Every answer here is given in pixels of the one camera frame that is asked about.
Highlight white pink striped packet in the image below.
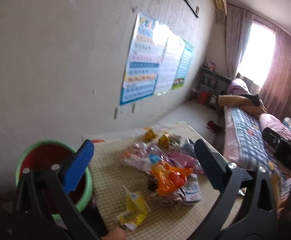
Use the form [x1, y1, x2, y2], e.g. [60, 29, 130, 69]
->
[120, 141, 166, 173]

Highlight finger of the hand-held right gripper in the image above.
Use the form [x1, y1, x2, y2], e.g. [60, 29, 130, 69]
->
[263, 127, 285, 152]

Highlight brown cloth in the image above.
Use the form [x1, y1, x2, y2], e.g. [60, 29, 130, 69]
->
[218, 94, 267, 115]

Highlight dark shelf unit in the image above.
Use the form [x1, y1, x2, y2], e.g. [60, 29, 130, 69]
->
[190, 66, 232, 110]

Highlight dark pink curtain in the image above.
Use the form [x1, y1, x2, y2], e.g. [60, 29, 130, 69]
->
[259, 26, 291, 125]

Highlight blue alphabet wall poster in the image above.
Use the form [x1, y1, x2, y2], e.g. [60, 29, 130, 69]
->
[119, 11, 169, 105]

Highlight dark wall rod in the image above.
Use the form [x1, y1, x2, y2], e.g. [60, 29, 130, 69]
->
[182, 0, 199, 18]

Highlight crumpled silver wrapper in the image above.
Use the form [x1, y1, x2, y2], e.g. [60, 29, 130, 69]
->
[148, 180, 186, 209]

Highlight bright window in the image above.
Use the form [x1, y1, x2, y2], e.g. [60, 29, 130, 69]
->
[237, 15, 277, 87]

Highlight green bordered wall poster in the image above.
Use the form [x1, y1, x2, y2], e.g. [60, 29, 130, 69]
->
[171, 39, 194, 90]

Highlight pink floral quilt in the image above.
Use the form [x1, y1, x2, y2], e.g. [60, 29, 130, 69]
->
[258, 113, 291, 145]

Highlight folded pink quilt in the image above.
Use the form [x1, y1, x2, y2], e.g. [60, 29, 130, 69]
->
[227, 78, 252, 97]

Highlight red bin with green rim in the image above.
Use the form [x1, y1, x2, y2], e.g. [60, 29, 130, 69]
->
[15, 140, 94, 222]

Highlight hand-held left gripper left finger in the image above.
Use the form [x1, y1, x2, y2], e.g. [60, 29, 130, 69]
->
[13, 139, 108, 240]

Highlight pale pink curtain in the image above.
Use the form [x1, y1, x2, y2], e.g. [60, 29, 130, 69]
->
[224, 5, 254, 80]

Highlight red box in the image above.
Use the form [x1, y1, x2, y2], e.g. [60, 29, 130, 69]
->
[197, 91, 209, 104]

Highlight checked bed blanket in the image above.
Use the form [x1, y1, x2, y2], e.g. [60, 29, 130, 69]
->
[223, 106, 291, 180]

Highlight red slippers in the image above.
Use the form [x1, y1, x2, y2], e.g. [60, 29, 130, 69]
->
[207, 120, 222, 133]

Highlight black cloth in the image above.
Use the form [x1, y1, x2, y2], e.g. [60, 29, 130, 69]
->
[244, 94, 261, 107]

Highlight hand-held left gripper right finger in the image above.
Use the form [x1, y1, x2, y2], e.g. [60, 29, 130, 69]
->
[194, 139, 279, 240]

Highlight pale pink foil bag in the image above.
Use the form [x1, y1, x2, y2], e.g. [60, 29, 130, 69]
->
[164, 151, 204, 174]

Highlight pink bed sheet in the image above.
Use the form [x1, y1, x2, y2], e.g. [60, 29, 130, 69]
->
[222, 105, 268, 170]

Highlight person's left hand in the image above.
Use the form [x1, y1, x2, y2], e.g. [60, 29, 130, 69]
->
[102, 227, 126, 240]

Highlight white wall poster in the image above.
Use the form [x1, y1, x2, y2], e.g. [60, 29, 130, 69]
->
[154, 24, 186, 95]

